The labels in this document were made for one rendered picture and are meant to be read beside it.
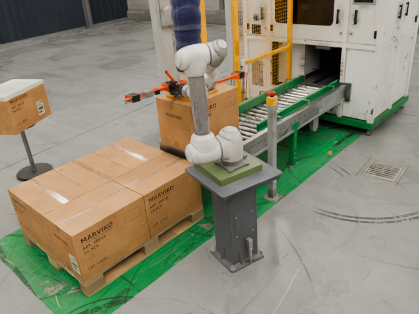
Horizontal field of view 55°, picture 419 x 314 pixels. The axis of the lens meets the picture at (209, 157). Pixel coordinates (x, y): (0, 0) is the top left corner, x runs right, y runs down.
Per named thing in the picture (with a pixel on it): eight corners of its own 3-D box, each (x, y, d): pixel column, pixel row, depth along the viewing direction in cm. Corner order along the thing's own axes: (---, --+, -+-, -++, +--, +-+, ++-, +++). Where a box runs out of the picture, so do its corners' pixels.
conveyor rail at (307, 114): (340, 99, 485) (341, 84, 477) (345, 100, 482) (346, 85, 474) (214, 178, 339) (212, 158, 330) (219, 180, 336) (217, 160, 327)
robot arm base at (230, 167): (254, 162, 276) (254, 155, 273) (229, 173, 265) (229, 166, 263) (237, 153, 289) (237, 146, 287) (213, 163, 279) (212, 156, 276)
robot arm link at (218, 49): (218, 48, 253) (199, 52, 248) (227, 32, 237) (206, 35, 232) (225, 66, 251) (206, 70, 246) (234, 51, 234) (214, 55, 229)
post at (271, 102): (271, 194, 385) (270, 95, 339) (277, 196, 380) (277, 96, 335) (267, 197, 380) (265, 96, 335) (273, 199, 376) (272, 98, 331)
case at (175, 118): (207, 120, 390) (204, 80, 372) (239, 129, 365) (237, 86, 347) (161, 141, 351) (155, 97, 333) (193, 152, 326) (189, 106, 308)
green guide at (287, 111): (335, 86, 484) (335, 79, 480) (343, 88, 477) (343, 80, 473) (255, 131, 383) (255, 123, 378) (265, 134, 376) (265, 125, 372)
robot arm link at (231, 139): (247, 158, 270) (247, 129, 259) (223, 166, 264) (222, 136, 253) (235, 149, 283) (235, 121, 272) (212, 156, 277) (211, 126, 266)
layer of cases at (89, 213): (133, 172, 415) (126, 137, 397) (202, 204, 353) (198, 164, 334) (21, 228, 339) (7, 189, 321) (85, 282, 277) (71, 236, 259)
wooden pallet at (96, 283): (135, 184, 422) (133, 172, 415) (204, 217, 359) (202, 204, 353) (25, 242, 346) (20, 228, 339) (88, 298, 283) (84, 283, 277)
